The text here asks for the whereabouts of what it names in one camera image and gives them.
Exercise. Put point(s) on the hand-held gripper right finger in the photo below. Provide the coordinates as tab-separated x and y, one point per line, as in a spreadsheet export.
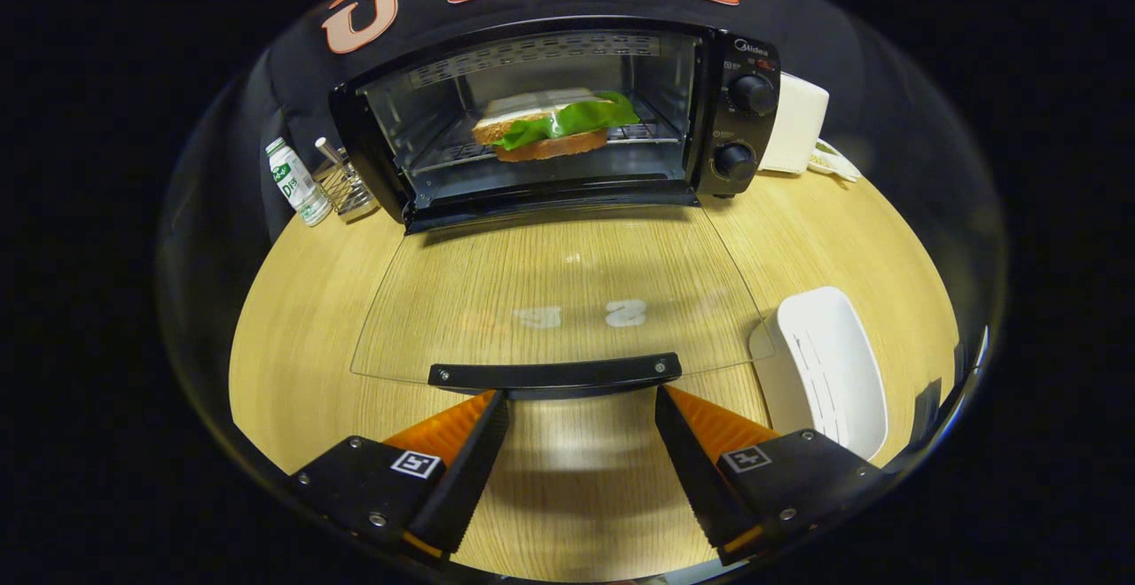
692	470

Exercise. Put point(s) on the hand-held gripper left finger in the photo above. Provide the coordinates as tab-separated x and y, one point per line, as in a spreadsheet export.
470	470

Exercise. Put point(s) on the black toaster oven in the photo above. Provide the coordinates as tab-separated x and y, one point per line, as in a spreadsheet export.
740	128

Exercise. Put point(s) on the lettuce sandwich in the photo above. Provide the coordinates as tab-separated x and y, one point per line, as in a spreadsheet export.
550	124

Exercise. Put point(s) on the white pop-up toaster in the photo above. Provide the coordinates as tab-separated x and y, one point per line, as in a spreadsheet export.
798	124

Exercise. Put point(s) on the white rectangular tray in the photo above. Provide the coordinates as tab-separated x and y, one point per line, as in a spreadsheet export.
833	363

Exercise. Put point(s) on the small white bottle green label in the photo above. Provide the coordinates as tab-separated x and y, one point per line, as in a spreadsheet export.
295	182

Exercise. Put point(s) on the white divided dish with beans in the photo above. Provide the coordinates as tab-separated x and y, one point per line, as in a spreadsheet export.
838	164

